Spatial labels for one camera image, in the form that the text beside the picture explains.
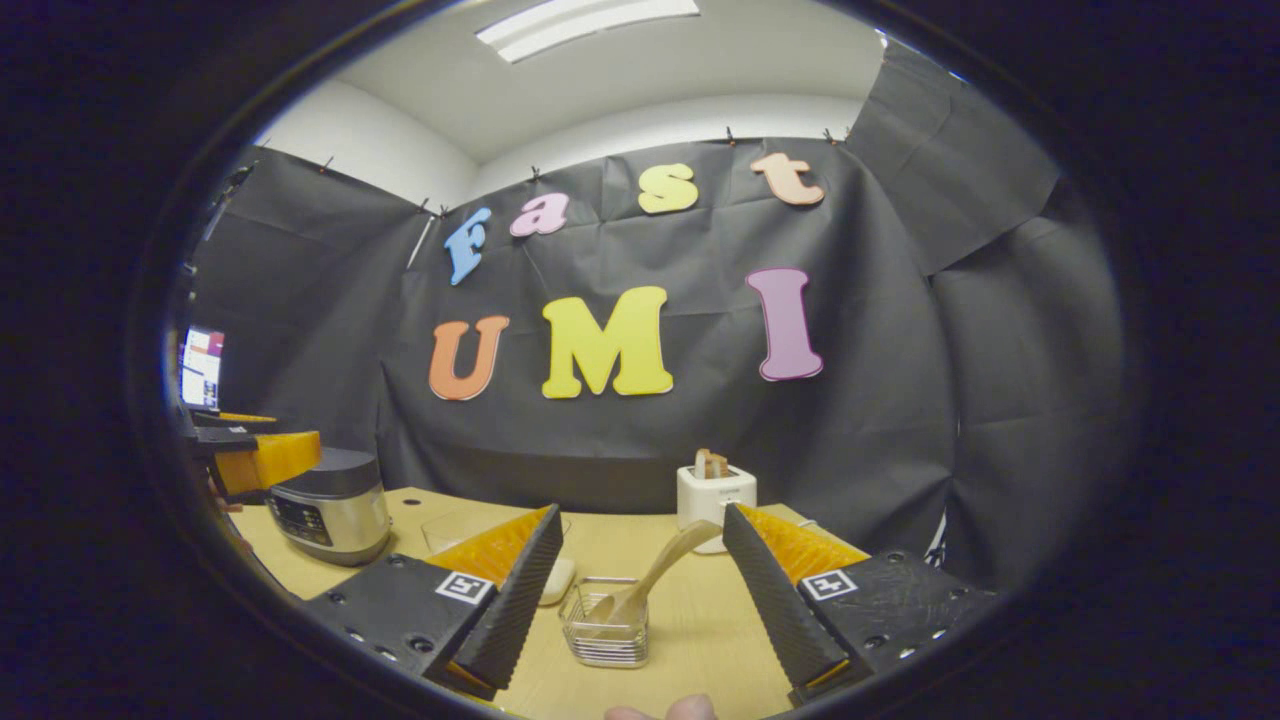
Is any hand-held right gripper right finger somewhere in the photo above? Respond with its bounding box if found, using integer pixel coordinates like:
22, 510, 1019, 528
721, 502, 997, 704

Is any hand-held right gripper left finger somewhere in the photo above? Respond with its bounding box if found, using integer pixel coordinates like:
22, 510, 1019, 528
300, 502, 565, 702

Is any white rice pile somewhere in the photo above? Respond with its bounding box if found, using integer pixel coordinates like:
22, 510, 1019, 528
538, 556, 579, 608

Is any silver black rice cooker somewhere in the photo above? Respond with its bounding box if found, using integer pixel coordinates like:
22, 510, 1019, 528
264, 446, 394, 569

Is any wooden spoon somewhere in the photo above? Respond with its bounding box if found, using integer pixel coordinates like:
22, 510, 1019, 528
584, 519, 724, 632

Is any computer monitor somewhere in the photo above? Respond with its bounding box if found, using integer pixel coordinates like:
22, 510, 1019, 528
179, 324, 227, 410

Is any white toaster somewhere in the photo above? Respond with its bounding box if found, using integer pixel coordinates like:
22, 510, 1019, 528
676, 463, 759, 555

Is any black backdrop cloth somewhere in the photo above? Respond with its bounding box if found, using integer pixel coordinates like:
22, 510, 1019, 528
175, 35, 1136, 593

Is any ceiling light panel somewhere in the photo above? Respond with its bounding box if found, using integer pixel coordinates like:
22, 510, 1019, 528
475, 0, 702, 65

